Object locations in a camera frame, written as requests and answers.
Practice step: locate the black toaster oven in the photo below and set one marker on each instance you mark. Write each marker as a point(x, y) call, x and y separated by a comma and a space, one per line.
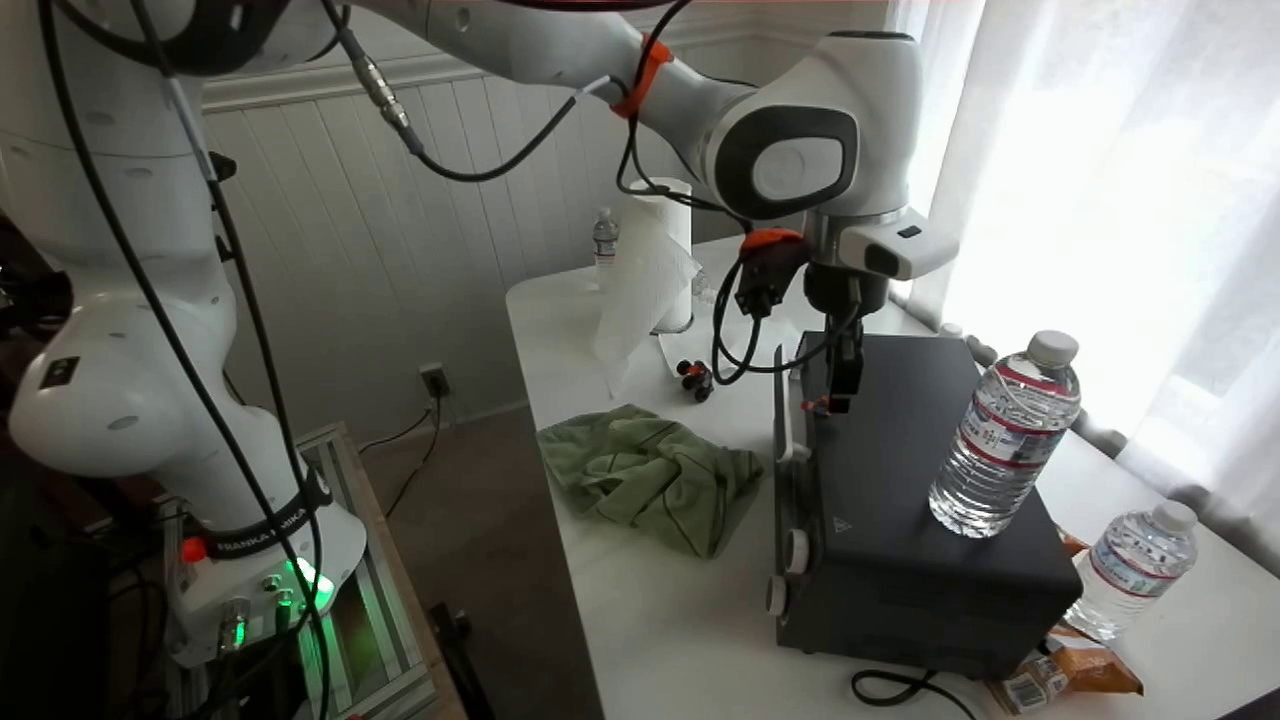
point(863, 566)

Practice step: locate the tall water bottle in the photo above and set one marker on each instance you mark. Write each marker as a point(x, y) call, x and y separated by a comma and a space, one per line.
point(1011, 431)

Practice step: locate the small bottle behind towel roll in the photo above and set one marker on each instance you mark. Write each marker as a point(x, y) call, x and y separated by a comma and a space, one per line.
point(607, 238)

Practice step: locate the orange snack packet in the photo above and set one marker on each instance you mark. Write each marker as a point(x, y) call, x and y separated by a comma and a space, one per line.
point(1065, 665)

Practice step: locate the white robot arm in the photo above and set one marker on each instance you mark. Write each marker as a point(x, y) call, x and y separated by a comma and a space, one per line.
point(109, 178)

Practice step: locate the wall power outlet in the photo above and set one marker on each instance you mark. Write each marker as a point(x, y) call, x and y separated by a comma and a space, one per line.
point(433, 378)

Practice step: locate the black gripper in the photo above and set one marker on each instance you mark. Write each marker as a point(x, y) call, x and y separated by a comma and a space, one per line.
point(846, 298)

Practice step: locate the toy car with black wheels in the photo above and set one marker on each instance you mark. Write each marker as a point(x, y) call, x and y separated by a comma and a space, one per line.
point(694, 378)

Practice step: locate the white curtain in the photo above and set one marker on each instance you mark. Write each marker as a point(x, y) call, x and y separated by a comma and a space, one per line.
point(1114, 168)

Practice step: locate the green cloth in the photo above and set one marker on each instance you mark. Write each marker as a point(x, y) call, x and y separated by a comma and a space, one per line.
point(648, 475)

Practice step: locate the small water bottle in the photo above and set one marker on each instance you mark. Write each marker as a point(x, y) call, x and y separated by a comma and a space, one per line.
point(1147, 553)

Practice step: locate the white paper towel roll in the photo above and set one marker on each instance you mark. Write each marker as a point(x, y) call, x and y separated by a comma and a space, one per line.
point(648, 277)

